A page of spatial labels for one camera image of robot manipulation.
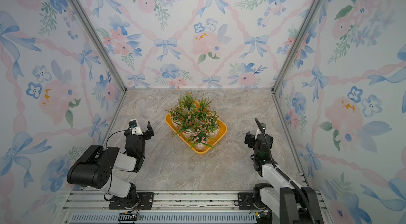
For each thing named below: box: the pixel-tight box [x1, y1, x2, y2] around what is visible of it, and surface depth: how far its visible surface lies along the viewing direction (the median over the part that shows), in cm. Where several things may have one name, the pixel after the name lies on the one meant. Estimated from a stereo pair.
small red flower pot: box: [177, 91, 198, 114], surface depth 97 cm
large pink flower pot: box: [189, 128, 216, 152], surface depth 81 cm
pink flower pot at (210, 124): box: [202, 110, 221, 139], surface depth 85 cm
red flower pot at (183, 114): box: [164, 94, 198, 132], surface depth 90 cm
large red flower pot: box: [194, 98, 212, 117], surface depth 92 cm
